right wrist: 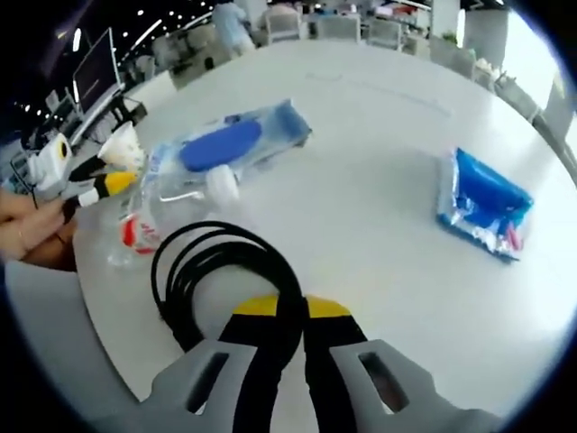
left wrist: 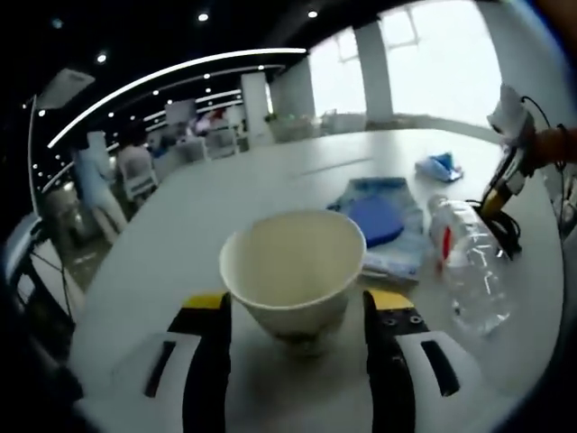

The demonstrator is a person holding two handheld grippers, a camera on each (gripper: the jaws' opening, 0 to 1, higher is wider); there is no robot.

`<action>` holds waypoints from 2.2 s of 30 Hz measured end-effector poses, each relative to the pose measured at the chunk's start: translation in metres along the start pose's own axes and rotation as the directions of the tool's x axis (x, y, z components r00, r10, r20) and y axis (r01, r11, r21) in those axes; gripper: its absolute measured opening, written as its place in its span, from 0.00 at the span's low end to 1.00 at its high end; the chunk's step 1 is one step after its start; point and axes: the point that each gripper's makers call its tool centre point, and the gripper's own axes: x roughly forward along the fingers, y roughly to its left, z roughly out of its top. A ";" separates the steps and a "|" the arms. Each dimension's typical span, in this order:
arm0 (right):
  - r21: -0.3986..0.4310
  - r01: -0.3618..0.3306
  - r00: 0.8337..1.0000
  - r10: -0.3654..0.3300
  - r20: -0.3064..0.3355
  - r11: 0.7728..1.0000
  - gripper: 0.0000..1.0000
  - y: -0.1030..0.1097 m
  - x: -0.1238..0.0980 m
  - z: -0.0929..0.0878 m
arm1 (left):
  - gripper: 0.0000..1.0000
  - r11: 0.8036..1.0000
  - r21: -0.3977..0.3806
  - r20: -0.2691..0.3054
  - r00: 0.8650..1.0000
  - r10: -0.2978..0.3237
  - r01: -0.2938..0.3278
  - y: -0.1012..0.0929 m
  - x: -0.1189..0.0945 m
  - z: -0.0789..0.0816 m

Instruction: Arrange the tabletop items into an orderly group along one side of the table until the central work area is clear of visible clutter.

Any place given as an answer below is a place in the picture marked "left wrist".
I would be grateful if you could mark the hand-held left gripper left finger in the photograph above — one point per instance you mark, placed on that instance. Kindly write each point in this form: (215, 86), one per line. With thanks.
(207, 361)

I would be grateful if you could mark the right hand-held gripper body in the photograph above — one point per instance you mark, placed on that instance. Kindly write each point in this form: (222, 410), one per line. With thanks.
(514, 122)

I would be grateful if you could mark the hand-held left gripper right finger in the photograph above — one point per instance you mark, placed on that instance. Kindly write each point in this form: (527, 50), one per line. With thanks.
(387, 361)

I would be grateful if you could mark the blue cloth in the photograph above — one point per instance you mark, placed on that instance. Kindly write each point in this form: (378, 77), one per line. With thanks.
(439, 167)

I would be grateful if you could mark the clear plastic bottle red label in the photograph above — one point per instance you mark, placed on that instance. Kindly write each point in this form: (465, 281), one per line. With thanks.
(478, 270)

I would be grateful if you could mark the clear packet with blue disc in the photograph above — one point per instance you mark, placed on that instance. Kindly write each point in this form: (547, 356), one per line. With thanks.
(383, 216)

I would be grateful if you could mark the white paper cup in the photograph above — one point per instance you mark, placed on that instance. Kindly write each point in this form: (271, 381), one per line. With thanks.
(293, 261)

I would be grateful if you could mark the person's right hand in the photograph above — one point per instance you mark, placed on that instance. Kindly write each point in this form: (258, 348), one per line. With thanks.
(536, 151)

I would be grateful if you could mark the black wristband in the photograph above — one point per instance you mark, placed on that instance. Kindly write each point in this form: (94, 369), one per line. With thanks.
(561, 144)

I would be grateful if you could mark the grey table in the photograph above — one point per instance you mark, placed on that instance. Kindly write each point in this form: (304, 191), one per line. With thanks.
(180, 252)

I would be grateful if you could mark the white office chair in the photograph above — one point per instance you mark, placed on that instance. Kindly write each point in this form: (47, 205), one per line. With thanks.
(140, 182)

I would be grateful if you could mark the green plant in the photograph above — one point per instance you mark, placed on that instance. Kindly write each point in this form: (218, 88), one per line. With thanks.
(273, 118)

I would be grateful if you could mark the background monitor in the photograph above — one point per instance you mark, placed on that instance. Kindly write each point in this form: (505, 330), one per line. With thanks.
(180, 112)

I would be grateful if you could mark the curved ceiling light strip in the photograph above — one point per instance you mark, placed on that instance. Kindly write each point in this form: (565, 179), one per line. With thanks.
(171, 70)

